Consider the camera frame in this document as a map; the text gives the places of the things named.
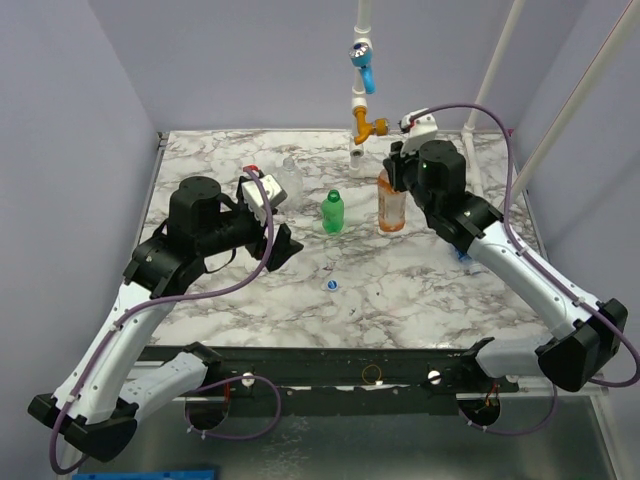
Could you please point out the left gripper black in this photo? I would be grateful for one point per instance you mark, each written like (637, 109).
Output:
(283, 248)

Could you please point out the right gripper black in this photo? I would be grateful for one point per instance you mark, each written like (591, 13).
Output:
(395, 170)

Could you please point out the orange plastic bottle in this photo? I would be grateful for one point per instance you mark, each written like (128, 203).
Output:
(391, 205)

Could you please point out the green plastic bottle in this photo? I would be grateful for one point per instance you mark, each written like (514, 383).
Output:
(332, 210)

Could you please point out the clear plastic bottle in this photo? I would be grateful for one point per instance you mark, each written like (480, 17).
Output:
(290, 178)

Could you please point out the blue label plastic bottle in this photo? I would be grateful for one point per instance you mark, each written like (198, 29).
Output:
(470, 266)

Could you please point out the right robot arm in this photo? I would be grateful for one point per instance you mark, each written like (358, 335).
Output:
(579, 341)

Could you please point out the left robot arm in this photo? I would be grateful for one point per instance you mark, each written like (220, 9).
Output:
(97, 409)

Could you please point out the white pipe stand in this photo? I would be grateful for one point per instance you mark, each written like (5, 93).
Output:
(362, 32)

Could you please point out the yellow faucet tap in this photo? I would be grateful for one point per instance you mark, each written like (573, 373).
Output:
(365, 129)

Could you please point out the white rear pole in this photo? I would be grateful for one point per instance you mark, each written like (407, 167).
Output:
(503, 42)

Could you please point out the blue faucet tap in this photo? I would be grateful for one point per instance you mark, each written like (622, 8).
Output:
(361, 56)

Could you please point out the blue tray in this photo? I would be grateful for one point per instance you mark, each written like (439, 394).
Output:
(207, 474)

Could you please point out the white diagonal pole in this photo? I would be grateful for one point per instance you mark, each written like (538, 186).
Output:
(606, 53)

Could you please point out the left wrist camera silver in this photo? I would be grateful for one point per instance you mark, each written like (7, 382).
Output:
(253, 198)

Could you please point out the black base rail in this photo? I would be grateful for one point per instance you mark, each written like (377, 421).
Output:
(343, 382)

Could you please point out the aluminium extrusion rail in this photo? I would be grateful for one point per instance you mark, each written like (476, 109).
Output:
(542, 387)

